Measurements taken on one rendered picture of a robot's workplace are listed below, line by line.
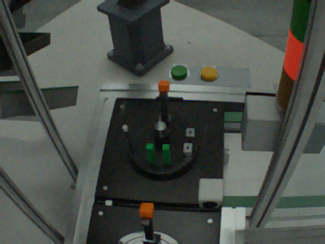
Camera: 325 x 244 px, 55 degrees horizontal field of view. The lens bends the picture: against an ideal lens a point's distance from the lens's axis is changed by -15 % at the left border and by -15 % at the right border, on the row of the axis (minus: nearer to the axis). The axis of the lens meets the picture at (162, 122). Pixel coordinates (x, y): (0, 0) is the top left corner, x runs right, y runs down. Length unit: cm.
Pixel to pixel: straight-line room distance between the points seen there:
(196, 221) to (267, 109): 28
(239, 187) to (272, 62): 47
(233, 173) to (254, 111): 34
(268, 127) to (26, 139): 69
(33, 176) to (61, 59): 43
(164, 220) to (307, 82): 40
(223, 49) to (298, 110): 74
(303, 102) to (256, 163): 43
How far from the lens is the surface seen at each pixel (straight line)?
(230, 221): 65
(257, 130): 43
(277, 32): 266
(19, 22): 66
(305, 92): 34
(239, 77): 85
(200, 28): 116
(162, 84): 67
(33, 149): 93
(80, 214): 69
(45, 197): 84
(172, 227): 63
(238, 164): 75
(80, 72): 106
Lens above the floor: 156
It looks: 52 degrees down
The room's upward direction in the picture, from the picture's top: 7 degrees counter-clockwise
